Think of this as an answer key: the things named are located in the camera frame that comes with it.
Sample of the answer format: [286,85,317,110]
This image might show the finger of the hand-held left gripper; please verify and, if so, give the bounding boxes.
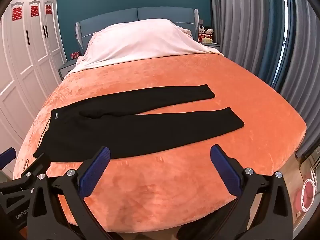
[0,147,17,170]
[0,152,52,201]

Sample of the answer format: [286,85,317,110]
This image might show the grey nightstand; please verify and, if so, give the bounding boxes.
[59,61,82,82]
[201,41,220,52]

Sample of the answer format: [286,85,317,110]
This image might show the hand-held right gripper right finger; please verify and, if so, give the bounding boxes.
[211,145,293,240]

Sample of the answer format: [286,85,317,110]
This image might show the white panelled wardrobe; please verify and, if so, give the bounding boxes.
[0,0,67,180]

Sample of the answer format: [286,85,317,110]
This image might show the blue upholstered headboard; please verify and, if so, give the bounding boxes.
[75,7,200,55]

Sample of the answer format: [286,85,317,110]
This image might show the black pants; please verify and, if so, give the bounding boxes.
[33,84,245,162]

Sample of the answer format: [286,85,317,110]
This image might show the blue curtain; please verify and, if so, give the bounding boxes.
[257,0,297,85]

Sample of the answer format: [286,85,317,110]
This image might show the white quilt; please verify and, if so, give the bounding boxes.
[64,18,224,80]

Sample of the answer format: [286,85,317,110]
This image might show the orange plush blanket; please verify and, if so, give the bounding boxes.
[12,54,307,233]

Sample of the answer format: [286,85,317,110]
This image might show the pink round plastic object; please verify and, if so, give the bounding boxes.
[297,167,317,213]

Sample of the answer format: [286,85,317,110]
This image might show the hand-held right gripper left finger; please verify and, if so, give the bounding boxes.
[26,146,118,240]

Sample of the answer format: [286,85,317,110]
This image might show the grey curtain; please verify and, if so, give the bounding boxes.
[209,0,284,79]
[280,0,320,157]

